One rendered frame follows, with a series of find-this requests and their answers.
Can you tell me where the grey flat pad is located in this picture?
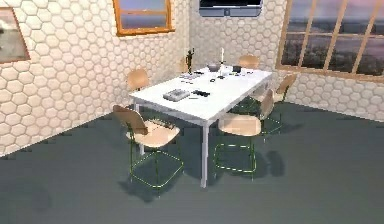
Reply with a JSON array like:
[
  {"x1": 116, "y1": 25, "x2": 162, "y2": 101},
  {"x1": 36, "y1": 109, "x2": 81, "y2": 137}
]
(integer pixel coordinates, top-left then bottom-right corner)
[{"x1": 179, "y1": 72, "x2": 202, "y2": 81}]

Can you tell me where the white dining table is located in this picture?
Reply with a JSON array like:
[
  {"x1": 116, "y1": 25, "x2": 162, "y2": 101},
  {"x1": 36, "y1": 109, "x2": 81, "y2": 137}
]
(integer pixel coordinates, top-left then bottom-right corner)
[{"x1": 129, "y1": 65, "x2": 274, "y2": 189}]

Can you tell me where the dark figure statue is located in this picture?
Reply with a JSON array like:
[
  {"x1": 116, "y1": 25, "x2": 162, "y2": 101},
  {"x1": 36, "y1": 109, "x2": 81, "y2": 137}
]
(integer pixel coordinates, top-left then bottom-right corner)
[{"x1": 185, "y1": 47, "x2": 196, "y2": 75}]

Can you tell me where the white candle on holder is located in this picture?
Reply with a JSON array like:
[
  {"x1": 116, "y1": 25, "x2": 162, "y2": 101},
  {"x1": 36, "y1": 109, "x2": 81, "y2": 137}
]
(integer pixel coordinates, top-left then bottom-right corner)
[{"x1": 218, "y1": 47, "x2": 227, "y2": 67}]

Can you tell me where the orange framed window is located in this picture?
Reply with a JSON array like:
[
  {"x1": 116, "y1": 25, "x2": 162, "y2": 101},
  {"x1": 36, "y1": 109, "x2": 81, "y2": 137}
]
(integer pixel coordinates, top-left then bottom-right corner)
[{"x1": 112, "y1": 0, "x2": 176, "y2": 37}]

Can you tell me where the large wooden framed window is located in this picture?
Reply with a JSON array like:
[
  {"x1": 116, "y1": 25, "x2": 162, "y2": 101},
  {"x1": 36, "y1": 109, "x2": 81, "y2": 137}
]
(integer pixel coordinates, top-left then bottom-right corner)
[{"x1": 275, "y1": 0, "x2": 384, "y2": 84}]

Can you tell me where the wooden chair green frame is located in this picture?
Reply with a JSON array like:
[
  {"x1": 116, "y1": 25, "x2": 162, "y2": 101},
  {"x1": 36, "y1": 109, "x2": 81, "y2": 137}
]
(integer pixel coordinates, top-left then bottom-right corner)
[
  {"x1": 253, "y1": 73, "x2": 298, "y2": 136},
  {"x1": 126, "y1": 68, "x2": 150, "y2": 92},
  {"x1": 237, "y1": 54, "x2": 260, "y2": 70},
  {"x1": 213, "y1": 88, "x2": 276, "y2": 182},
  {"x1": 112, "y1": 104, "x2": 185, "y2": 191}
]

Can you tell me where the grey wall television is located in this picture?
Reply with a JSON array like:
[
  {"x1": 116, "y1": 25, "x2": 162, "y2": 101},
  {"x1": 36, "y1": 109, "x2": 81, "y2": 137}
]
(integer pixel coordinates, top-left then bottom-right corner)
[{"x1": 199, "y1": 0, "x2": 264, "y2": 18}]

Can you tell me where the framed wall picture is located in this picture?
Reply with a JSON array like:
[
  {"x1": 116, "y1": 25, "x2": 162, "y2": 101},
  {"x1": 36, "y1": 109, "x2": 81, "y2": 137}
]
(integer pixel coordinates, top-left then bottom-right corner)
[{"x1": 0, "y1": 7, "x2": 32, "y2": 65}]

